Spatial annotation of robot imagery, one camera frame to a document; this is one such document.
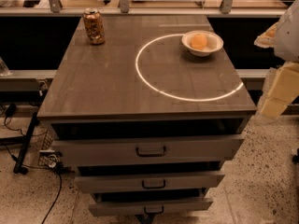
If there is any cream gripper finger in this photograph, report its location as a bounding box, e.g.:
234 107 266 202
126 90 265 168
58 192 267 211
254 23 278 49
260 62 299 119

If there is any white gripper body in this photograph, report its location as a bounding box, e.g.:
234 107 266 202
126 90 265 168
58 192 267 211
274 0 299 62

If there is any orange fruit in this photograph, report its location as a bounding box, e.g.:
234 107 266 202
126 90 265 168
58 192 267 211
191 34 207 50

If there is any white paper bowl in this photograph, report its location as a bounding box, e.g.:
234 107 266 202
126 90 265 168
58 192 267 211
181 31 223 57

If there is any top grey drawer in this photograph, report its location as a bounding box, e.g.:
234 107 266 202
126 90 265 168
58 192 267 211
52 134 244 167

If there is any grey drawer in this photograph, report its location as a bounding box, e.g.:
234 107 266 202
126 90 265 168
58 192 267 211
75 171 224 193
89 197 213 217
52 134 244 167

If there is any gold patterned soda can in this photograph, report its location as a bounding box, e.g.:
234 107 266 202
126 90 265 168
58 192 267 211
83 8 105 45

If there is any bottom grey drawer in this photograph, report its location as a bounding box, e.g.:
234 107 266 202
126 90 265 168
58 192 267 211
89 197 213 217

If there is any grey metal railing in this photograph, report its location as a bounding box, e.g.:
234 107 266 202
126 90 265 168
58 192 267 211
0 0 287 17

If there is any middle grey drawer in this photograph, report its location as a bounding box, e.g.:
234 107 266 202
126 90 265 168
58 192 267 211
75 171 224 193

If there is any black stand leg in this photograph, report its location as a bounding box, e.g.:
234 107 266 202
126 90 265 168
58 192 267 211
13 113 38 175

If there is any black floor cable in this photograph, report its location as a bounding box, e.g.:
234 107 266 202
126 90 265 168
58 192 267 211
0 103 64 224

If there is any wire mesh basket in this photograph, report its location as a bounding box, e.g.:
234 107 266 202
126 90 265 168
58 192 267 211
38 133 59 168

